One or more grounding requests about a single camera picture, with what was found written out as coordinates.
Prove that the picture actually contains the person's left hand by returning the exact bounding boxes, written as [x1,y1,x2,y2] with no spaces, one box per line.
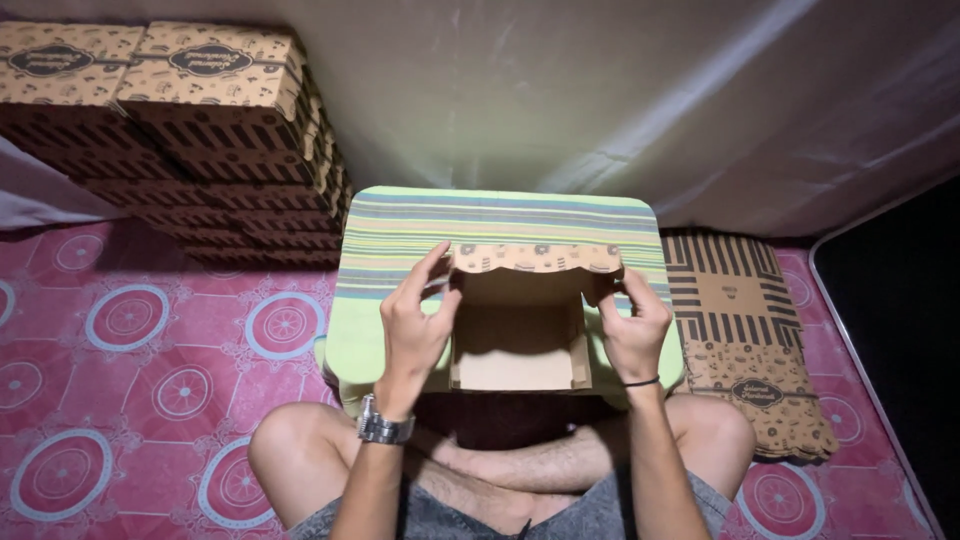
[378,240,464,416]

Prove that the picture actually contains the person's right hand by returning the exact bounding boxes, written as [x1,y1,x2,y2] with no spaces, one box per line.
[595,267,674,387]

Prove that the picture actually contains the brown printed cardboard box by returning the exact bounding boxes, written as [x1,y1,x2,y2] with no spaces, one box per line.
[448,242,625,393]

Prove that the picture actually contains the silver wristwatch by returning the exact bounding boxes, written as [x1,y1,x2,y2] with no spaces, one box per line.
[355,393,416,447]

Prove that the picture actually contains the pile of flat cardboard blanks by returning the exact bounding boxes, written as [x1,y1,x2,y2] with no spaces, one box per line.
[660,231,840,463]

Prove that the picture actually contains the striped green folding table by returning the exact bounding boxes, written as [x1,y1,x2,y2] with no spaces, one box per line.
[313,186,686,410]

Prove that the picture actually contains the person's legs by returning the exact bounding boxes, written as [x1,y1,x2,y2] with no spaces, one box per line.
[247,393,757,535]

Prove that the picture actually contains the grey denim shorts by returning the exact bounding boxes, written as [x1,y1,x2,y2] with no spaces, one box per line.
[286,471,733,540]

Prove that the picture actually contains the white curtain sheet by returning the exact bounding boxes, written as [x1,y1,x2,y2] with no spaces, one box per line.
[0,0,960,240]

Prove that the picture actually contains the pink patterned floor mat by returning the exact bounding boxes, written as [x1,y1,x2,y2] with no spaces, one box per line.
[0,219,945,540]

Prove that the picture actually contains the stack of assembled cardboard boxes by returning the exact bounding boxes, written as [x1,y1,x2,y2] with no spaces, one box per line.
[0,20,354,270]

